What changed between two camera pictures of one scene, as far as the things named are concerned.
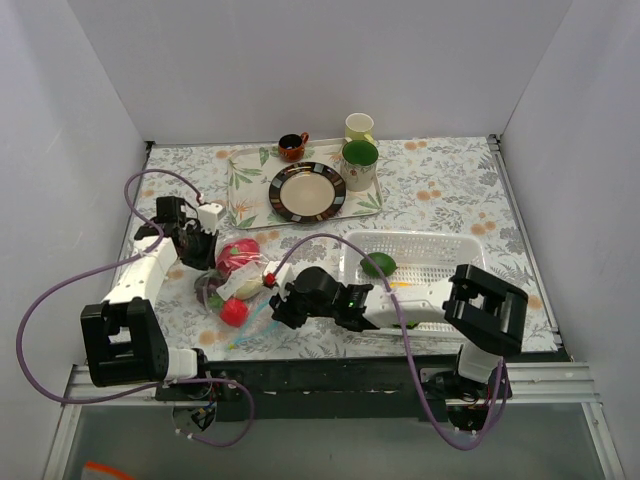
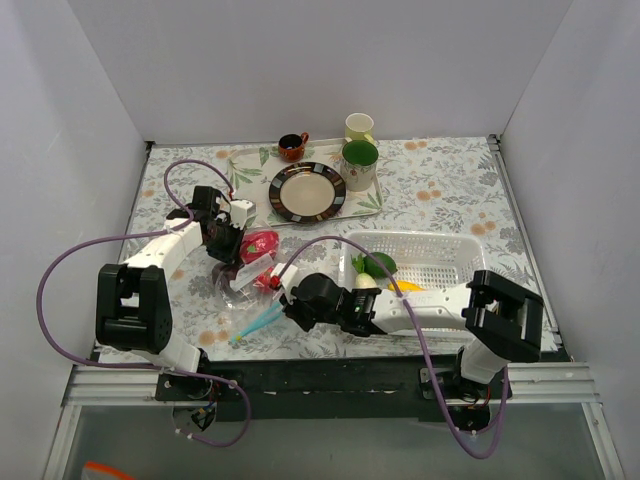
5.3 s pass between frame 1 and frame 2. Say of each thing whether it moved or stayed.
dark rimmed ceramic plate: stayed
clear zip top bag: moved
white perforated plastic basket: stayed
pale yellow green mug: stayed
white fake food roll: moved
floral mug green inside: stayed
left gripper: moved
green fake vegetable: stayed
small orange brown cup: stayed
